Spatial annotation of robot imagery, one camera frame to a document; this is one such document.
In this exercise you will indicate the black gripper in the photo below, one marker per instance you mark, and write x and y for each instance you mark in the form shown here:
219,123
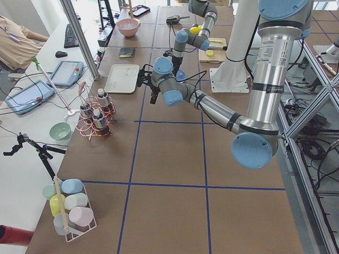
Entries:
154,91
176,62

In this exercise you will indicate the seated person beige shirt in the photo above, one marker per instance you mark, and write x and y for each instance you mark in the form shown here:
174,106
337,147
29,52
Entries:
18,45

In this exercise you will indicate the dark tea bottle three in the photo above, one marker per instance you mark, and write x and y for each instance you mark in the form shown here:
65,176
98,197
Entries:
99,121

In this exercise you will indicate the blue teach pendant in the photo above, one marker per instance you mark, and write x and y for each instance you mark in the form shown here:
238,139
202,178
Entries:
30,97
67,73

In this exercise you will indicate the wooden cutting board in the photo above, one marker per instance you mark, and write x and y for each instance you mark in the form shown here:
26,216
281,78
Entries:
219,55

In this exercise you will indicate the white wire cup rack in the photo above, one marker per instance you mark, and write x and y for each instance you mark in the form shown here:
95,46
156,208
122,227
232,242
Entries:
71,208

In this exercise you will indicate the black computer mouse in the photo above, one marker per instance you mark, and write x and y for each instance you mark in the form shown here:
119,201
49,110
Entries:
61,54

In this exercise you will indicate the yellow lemon large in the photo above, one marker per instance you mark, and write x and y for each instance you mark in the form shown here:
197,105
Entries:
195,30

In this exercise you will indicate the black keyboard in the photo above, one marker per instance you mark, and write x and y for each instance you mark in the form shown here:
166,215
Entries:
70,40

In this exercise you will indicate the dark tea bottle one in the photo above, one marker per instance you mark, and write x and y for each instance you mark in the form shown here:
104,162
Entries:
103,99

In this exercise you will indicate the dark tea bottle two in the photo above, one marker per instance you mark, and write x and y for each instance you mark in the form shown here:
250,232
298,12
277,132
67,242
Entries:
86,112

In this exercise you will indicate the red cylinder object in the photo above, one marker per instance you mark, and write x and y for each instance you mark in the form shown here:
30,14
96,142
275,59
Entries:
15,236

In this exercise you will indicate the pink bowl of ice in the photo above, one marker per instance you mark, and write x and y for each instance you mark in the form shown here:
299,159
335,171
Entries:
128,27

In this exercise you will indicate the blue teach pendant far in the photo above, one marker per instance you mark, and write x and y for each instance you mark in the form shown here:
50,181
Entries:
67,73

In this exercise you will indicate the steel muddler rod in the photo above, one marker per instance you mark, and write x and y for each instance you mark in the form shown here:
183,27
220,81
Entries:
218,48

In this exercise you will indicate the copper wire bottle rack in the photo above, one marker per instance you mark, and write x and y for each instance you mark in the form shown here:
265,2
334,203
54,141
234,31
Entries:
88,130

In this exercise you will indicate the grey folded cloth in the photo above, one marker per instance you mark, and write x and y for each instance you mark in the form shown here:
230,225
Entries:
127,52

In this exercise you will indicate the cream bear tray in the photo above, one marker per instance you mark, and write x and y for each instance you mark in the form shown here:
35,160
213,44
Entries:
122,79

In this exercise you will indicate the metal ice scoop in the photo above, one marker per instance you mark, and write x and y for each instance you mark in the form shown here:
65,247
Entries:
175,19

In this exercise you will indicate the lemon half slice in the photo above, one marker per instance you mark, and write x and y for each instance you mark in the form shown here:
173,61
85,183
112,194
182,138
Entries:
209,53

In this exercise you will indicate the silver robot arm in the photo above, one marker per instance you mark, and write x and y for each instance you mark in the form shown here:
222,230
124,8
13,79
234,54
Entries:
200,39
256,140

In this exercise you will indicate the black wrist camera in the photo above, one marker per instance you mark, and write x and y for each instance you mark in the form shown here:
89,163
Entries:
144,76

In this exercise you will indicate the mint green bowl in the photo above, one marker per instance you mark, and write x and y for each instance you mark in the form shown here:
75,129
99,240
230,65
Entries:
60,131

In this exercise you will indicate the blue teach pendant near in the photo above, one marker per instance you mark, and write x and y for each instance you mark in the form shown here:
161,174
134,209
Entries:
30,97

